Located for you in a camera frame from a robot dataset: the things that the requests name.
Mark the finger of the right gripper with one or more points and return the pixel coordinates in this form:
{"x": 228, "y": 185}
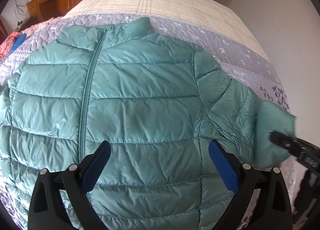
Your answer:
{"x": 283, "y": 141}

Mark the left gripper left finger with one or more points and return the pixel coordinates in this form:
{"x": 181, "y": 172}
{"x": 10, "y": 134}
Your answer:
{"x": 47, "y": 210}

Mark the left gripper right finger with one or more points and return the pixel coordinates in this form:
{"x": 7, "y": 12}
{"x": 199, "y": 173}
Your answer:
{"x": 273, "y": 207}

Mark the teal puffer jacket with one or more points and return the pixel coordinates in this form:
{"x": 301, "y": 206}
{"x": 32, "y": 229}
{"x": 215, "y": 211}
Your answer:
{"x": 140, "y": 109}

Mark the beige plaid bed sheet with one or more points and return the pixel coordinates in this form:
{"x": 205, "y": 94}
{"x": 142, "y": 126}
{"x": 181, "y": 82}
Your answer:
{"x": 204, "y": 13}

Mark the red patterned cloth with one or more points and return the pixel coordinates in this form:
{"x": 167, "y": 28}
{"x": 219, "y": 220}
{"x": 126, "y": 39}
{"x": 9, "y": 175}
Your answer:
{"x": 8, "y": 42}

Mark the blue object on bed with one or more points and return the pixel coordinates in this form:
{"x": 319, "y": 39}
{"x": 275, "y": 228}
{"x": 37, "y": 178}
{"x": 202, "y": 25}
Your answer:
{"x": 18, "y": 41}

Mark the wooden desk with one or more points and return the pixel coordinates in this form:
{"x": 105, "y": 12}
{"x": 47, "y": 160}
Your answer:
{"x": 43, "y": 10}

